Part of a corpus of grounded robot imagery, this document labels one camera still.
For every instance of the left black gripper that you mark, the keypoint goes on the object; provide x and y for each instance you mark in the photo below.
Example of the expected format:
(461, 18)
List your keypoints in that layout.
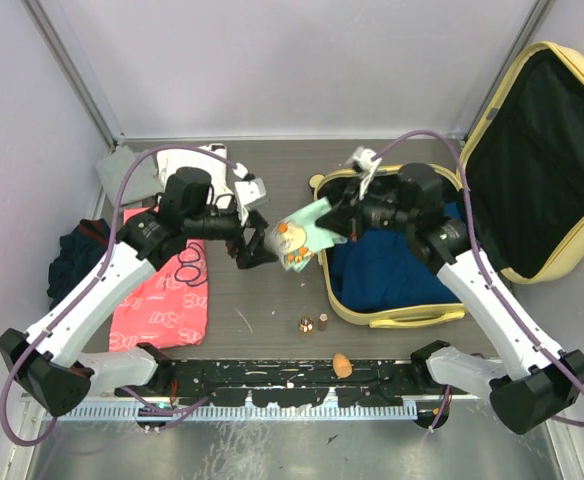
(255, 251)

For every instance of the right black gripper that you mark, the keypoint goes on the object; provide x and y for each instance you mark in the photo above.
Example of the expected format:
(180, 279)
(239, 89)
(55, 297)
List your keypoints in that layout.
(341, 217)

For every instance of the mint green cartoon cloth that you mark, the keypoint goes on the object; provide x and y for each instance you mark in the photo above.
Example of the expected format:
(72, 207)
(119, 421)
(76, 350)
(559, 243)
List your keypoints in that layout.
(296, 239)

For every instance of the blue shirt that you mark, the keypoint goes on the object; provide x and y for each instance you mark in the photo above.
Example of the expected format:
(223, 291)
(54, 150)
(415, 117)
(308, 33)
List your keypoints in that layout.
(378, 272)

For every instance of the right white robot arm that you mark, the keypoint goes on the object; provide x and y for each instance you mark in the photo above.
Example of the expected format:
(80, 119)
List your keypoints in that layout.
(482, 300)

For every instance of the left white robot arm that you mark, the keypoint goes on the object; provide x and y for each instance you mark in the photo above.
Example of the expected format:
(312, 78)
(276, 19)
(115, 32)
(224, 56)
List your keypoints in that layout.
(102, 290)

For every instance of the copper round bottle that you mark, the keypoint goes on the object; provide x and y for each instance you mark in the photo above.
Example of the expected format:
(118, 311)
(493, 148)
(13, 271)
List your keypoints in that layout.
(306, 326)

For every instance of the small brown bottle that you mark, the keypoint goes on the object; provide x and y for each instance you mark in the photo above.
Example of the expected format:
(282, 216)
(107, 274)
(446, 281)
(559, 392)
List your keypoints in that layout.
(322, 322)

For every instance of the pink patterned garment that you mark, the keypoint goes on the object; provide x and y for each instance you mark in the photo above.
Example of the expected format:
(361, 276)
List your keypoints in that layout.
(168, 310)

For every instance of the white folded garment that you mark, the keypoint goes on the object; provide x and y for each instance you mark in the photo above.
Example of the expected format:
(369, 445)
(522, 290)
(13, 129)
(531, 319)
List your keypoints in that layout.
(170, 160)

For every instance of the grey folded garment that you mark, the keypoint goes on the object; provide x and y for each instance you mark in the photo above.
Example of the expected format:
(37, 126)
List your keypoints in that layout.
(143, 183)

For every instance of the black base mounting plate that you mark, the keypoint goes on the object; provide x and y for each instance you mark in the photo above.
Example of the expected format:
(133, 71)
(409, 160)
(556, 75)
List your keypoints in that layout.
(231, 383)

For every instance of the orange egg-shaped sponge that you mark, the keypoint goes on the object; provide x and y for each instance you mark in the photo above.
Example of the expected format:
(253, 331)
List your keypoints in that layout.
(342, 366)

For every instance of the dark navy crumpled garment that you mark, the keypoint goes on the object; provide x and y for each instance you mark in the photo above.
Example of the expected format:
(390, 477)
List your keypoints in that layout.
(80, 251)

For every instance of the yellow open suitcase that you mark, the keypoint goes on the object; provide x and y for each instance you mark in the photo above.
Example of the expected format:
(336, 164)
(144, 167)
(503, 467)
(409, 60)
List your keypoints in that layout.
(521, 180)

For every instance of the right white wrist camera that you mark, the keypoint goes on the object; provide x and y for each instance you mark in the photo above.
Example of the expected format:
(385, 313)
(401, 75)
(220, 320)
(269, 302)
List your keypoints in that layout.
(365, 162)

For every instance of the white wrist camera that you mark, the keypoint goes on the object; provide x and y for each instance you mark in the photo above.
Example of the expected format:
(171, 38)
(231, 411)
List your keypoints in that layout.
(250, 192)
(365, 162)

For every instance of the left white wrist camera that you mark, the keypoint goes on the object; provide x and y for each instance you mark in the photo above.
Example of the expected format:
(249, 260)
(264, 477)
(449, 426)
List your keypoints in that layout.
(250, 192)

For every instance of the aluminium frame rail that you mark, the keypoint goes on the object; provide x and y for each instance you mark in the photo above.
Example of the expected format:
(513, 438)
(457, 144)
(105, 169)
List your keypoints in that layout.
(519, 403)

